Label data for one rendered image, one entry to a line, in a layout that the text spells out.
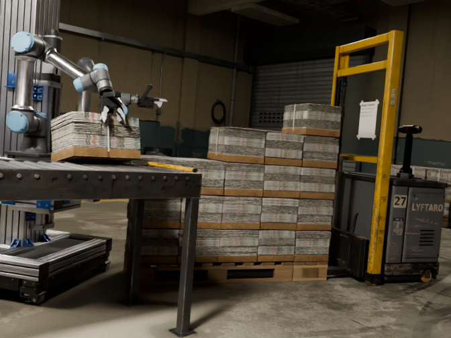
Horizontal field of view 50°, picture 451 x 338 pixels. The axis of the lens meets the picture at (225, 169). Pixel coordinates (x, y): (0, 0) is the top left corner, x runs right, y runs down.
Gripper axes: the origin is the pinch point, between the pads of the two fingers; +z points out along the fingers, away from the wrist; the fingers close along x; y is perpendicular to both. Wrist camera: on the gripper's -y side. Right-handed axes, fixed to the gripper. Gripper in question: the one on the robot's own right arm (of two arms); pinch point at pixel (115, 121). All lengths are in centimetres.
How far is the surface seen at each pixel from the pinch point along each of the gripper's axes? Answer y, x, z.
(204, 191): 46, -83, 19
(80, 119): 6.1, 15.5, -3.5
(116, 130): 7.6, -4.2, 0.3
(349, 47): -25, -216, -75
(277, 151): 15, -131, 4
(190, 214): -8, -24, 55
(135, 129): 7.1, -15.4, -1.0
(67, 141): 17.5, 18.7, 2.5
